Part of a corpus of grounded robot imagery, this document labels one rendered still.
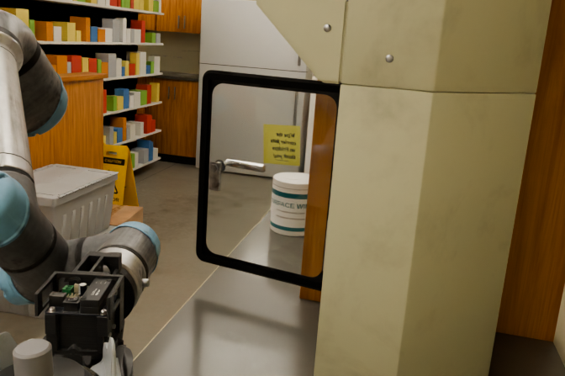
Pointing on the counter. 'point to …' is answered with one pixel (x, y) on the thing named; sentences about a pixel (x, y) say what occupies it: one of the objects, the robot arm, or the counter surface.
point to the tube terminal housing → (429, 157)
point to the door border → (209, 154)
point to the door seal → (205, 168)
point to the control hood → (311, 29)
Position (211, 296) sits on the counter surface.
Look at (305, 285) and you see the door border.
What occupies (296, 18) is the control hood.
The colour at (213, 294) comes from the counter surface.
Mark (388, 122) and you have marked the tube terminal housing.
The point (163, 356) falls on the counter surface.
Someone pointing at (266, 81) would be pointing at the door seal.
